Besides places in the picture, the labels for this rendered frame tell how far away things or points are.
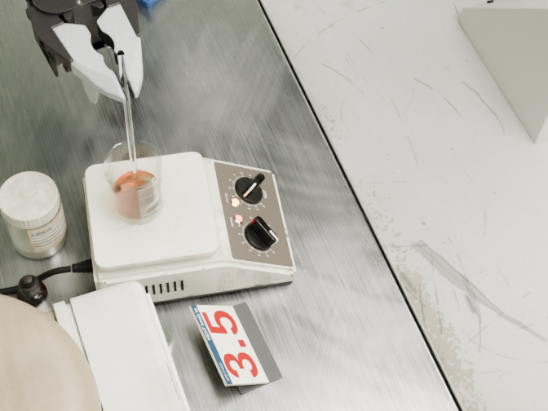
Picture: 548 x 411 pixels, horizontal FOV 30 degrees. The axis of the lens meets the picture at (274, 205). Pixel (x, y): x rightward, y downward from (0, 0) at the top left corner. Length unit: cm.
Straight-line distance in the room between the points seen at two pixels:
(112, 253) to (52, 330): 62
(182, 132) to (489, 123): 35
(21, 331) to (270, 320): 70
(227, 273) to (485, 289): 27
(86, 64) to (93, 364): 54
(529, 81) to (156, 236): 46
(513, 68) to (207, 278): 44
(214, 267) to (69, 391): 65
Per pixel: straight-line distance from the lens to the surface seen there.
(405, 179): 114
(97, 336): 37
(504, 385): 105
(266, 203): 106
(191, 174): 102
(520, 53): 118
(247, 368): 100
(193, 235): 99
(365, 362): 103
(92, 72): 88
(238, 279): 102
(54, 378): 35
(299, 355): 103
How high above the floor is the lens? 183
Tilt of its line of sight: 58 degrees down
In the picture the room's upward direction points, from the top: 4 degrees clockwise
